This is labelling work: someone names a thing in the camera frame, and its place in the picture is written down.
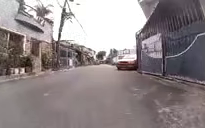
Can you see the distant trees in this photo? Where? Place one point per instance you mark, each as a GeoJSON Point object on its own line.
{"type": "Point", "coordinates": [105, 54]}

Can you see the red car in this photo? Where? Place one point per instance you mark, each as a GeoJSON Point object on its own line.
{"type": "Point", "coordinates": [127, 62]}

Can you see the row of low buildings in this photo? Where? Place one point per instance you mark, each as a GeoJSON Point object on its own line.
{"type": "Point", "coordinates": [75, 53]}

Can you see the grey asphalt road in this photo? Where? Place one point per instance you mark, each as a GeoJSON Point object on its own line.
{"type": "Point", "coordinates": [90, 96]}

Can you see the utility pole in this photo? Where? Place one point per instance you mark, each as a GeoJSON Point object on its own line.
{"type": "Point", "coordinates": [59, 33]}

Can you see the palm tree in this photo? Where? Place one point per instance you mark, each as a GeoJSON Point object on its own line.
{"type": "Point", "coordinates": [43, 11]}

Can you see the concrete kerb strip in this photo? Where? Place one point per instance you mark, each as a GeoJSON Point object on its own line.
{"type": "Point", "coordinates": [20, 76]}

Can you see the row of potted plants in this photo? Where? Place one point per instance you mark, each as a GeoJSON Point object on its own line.
{"type": "Point", "coordinates": [10, 63]}

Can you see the grey two-storey building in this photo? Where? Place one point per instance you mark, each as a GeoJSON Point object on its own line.
{"type": "Point", "coordinates": [13, 30]}

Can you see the dark metal gate wall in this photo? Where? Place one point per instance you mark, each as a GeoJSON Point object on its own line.
{"type": "Point", "coordinates": [180, 46]}

